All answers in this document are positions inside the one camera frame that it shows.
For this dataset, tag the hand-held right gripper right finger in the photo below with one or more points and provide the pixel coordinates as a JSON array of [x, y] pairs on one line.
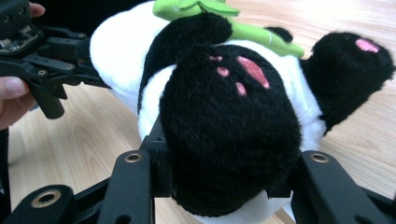
[[327, 193]]

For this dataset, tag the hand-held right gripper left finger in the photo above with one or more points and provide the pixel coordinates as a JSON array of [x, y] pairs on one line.
[[130, 186]]

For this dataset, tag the black and white panda plush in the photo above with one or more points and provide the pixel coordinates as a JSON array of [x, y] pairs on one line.
[[230, 130]]

